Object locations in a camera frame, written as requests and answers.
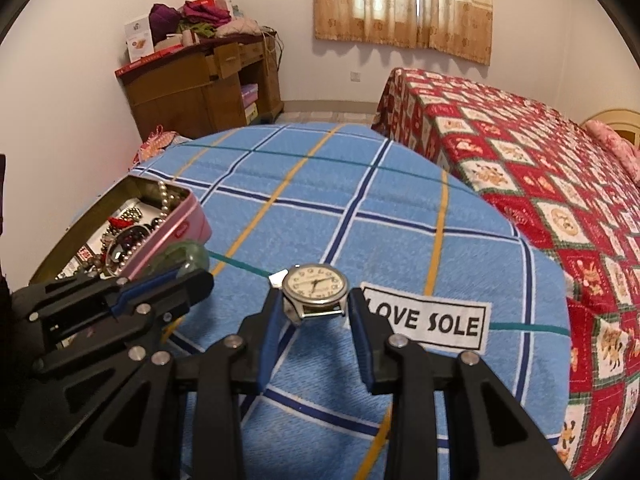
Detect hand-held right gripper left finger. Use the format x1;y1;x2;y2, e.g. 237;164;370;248
50;285;296;480

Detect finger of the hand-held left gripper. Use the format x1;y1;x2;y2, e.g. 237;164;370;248
11;276;132;333
30;267;216;421

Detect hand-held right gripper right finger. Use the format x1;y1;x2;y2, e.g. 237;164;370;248
346;287;573;480

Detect green jade bangle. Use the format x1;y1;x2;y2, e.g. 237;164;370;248
150;241;211;281

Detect silver wristwatch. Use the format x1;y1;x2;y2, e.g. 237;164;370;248
269;263;349;328

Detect pink tin box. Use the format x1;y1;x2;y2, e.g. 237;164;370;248
27;176;213;286

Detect grey wooden bead necklace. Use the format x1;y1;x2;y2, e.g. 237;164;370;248
122;207;168;229

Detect pearl necklace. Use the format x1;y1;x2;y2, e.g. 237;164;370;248
150;180;184;221

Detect printed paper liner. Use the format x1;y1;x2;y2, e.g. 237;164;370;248
56;242;103;281

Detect blue plaid cloth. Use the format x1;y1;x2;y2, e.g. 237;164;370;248
65;121;573;480

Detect pile of colourful clothes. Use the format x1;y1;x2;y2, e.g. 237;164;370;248
131;126;193;168

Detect brown wooden desk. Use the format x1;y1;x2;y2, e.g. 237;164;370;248
114;35;285;141

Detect boxes in desk shelf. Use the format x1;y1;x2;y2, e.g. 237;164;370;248
241;84;261;124

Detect red flat box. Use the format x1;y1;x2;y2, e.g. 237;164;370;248
114;44;186;79

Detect red patchwork quilt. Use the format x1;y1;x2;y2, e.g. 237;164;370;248
371;66;640;480

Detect white printed box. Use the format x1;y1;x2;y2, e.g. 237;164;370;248
124;14;153;65

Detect purple knit cloth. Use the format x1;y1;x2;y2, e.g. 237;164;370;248
149;3;182;46

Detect beige quilted cloth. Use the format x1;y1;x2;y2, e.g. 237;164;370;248
215;16;263;39

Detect magenta clothes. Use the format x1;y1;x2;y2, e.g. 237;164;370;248
180;0;233;28

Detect pink floral pillow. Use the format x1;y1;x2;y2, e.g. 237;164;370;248
582;119;640;183

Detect beige patterned curtain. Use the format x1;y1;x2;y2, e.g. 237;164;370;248
313;0;495;66

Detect cream wooden headboard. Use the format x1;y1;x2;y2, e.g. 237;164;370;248
580;107;640;151

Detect dark bead bracelet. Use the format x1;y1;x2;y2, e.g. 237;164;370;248
120;227;149;257

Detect dark cables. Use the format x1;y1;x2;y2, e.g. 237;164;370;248
262;25;284;68

